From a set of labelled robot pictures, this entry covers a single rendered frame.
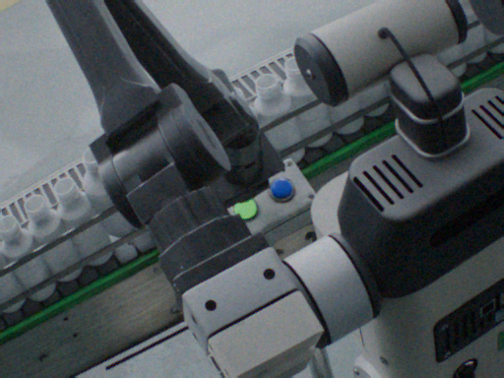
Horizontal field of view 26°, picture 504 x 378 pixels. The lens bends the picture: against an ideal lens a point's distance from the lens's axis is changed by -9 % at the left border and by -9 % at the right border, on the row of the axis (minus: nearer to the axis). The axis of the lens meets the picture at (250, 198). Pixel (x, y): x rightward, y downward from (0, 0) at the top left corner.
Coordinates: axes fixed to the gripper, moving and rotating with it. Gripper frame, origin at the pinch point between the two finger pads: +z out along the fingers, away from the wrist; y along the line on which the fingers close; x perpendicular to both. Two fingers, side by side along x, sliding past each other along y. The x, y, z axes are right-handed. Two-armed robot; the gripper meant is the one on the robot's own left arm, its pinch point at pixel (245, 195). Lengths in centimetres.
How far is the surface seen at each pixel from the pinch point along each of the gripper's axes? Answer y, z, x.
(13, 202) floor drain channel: 34, 162, -108
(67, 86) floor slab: -1, 177, -147
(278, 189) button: -4.7, 1.7, 0.8
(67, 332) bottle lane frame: 33.7, 22.7, -3.9
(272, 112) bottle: -11.7, 6.7, -13.0
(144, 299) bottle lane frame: 18.9, 24.5, -3.3
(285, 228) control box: -3.5, 6.6, 4.8
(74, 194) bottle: 21.5, 3.9, -15.7
